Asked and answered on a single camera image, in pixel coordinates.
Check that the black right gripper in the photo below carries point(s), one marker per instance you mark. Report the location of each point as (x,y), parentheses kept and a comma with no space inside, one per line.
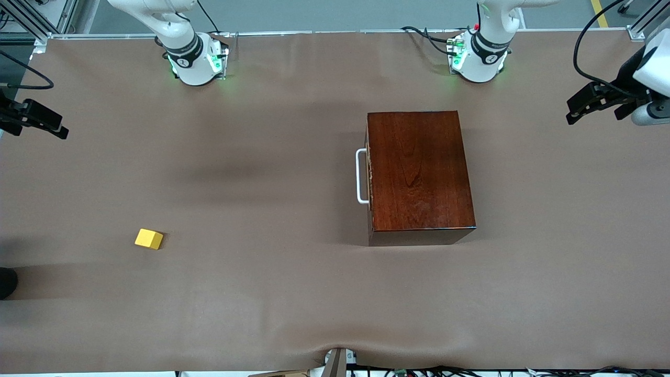
(9,112)

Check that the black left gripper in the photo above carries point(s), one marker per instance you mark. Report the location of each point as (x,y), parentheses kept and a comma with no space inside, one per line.
(627,78)

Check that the yellow block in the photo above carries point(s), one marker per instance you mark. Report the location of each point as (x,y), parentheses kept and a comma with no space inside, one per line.
(149,239)

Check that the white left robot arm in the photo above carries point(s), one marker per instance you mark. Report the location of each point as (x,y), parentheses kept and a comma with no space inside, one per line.
(487,57)

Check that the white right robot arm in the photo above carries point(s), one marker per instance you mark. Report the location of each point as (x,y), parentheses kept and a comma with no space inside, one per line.
(193,63)

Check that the black rounded object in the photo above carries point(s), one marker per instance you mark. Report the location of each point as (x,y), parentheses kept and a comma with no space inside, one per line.
(6,283)

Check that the dark brown wooden cabinet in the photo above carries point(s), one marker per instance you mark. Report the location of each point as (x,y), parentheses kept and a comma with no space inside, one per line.
(419,173)

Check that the brown table cover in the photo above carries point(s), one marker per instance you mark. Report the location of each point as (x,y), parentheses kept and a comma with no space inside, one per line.
(261,293)

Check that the brown cardboard piece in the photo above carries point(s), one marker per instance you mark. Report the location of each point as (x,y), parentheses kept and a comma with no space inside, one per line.
(282,374)

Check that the aluminium frame post with bracket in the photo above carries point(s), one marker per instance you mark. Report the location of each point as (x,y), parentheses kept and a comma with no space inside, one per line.
(636,32)

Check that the dark aluminium frame struts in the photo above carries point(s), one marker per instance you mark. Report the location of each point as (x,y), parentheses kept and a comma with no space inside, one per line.
(36,31)

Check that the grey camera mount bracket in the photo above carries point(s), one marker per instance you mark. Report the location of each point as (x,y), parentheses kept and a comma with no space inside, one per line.
(335,364)

